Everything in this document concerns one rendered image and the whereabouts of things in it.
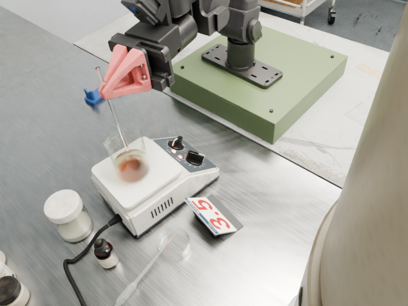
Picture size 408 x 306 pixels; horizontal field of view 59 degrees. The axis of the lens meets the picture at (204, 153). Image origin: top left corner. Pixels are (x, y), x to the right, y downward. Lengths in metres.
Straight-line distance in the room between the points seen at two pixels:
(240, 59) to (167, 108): 0.21
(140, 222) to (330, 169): 0.38
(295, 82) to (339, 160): 0.20
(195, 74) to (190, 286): 0.48
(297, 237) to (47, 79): 0.77
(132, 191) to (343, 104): 0.53
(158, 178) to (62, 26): 1.63
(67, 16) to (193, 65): 1.35
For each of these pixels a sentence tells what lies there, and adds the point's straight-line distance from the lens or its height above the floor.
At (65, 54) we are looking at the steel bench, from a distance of 1.18.
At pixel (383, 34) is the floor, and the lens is 3.10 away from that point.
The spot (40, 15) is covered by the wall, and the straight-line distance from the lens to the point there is 2.09.
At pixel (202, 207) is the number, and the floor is 0.93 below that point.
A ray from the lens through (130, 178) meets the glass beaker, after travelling 0.60.
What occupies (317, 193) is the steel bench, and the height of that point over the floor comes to 0.90.
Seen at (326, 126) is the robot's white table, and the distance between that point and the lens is 0.83.
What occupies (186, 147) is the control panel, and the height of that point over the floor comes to 0.94.
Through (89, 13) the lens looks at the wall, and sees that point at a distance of 2.23.
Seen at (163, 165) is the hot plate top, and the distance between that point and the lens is 0.63.
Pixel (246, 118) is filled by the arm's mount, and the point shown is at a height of 0.94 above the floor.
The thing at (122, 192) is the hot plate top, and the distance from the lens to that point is 0.61.
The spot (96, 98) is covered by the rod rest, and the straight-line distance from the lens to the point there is 0.94.
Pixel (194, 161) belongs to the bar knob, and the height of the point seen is 0.95.
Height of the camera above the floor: 1.45
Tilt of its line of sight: 47 degrees down
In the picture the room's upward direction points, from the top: 6 degrees counter-clockwise
